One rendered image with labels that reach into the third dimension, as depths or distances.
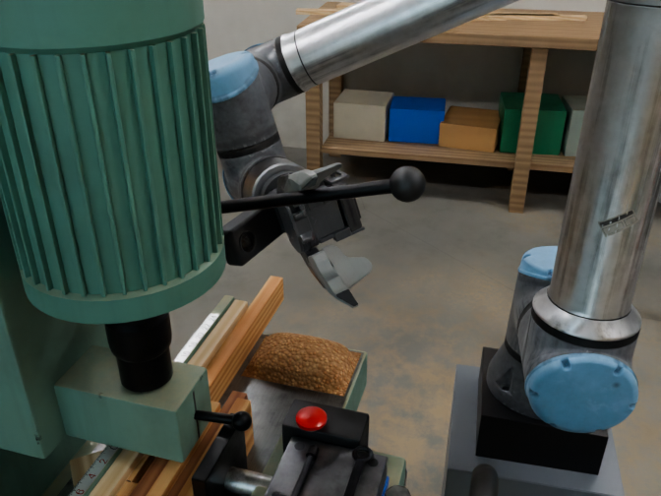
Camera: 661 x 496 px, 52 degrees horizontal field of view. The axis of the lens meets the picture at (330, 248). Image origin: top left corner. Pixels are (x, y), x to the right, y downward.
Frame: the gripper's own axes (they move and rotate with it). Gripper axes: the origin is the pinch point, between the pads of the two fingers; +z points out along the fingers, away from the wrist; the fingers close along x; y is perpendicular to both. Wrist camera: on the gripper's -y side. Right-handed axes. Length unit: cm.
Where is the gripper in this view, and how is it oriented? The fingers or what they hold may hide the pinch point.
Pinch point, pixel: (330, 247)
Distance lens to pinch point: 68.7
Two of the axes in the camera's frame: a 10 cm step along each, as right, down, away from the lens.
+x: 2.9, 8.7, 3.9
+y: 8.8, -4.0, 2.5
